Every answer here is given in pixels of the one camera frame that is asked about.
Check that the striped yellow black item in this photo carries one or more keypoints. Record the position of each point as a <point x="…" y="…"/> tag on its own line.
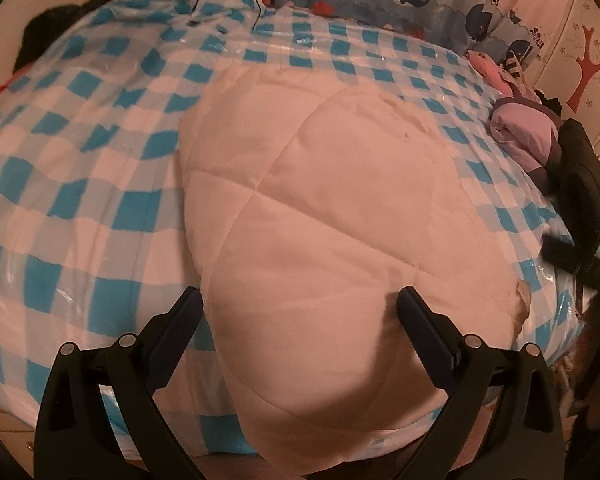
<point x="516" y="53"/>

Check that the black clothes by wall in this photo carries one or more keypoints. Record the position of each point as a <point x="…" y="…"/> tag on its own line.
<point x="47" y="27"/>

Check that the pink clothes pile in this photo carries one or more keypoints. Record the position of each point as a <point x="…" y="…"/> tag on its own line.
<point x="493" y="74"/>

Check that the cream quilted padded jacket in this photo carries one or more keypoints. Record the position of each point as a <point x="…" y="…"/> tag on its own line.
<point x="310" y="203"/>

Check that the blue white checkered bed cover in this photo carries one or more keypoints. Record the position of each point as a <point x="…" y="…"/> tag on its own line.
<point x="91" y="200"/>

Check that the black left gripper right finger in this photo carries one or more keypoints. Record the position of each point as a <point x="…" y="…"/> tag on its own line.
<point x="501" y="417"/>

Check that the pink folded jacket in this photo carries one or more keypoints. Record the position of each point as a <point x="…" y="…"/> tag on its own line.
<point x="527" y="132"/>

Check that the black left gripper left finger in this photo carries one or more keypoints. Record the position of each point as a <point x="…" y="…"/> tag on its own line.
<point x="98" y="418"/>

